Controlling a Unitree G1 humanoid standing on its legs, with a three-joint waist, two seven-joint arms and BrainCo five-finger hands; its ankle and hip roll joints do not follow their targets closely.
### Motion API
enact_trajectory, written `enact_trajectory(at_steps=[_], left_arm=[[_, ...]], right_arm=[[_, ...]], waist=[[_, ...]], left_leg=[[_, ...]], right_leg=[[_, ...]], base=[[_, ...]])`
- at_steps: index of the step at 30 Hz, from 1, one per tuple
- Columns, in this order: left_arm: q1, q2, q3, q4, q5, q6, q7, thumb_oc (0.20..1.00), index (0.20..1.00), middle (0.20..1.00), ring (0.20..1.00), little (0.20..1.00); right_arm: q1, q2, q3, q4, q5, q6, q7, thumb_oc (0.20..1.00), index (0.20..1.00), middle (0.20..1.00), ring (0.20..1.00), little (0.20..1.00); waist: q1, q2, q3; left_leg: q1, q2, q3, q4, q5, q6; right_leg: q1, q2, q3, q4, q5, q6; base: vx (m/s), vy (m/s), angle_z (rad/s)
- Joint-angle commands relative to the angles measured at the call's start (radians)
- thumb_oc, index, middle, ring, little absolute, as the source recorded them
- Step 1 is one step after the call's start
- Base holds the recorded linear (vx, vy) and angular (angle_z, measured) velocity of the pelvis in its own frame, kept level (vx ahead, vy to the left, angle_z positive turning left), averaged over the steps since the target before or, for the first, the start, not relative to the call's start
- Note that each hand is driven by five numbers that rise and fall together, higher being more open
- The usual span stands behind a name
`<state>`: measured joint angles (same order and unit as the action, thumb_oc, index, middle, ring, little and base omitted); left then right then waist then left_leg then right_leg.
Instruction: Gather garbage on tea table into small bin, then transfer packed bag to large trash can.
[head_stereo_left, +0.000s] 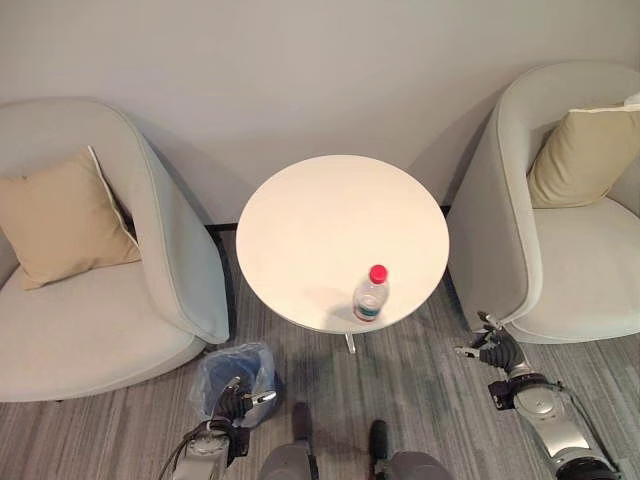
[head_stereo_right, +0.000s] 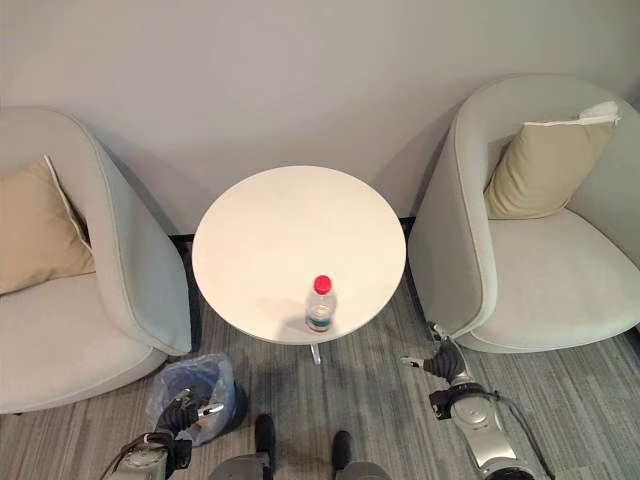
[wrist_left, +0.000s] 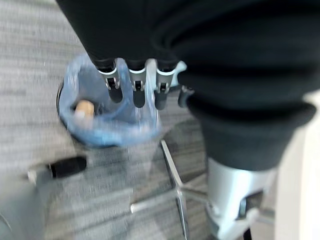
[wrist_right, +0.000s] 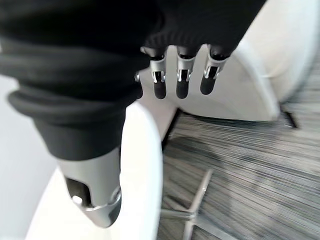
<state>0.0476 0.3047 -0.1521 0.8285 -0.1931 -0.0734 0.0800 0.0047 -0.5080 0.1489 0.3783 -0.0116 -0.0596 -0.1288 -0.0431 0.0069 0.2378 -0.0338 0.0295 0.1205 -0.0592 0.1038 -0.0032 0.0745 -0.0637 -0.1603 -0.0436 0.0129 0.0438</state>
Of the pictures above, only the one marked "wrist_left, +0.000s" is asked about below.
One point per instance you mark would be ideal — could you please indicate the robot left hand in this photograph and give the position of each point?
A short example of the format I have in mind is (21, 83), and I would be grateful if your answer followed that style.
(190, 37)

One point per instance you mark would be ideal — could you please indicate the brown crumpled paper garbage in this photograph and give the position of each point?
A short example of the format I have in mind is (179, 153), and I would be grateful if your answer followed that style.
(84, 110)

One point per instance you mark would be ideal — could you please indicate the white tea table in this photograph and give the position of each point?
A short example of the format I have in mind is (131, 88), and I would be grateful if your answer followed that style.
(300, 187)

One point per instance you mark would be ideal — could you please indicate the chrome metal table leg frame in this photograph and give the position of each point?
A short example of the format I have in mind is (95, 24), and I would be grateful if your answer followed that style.
(175, 175)

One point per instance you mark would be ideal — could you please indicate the blue plastic trash bag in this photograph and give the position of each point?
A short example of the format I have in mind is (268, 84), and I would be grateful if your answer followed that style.
(100, 135)

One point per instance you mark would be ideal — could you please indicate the robot silver leg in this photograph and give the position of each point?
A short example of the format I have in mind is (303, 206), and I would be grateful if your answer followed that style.
(20, 205)

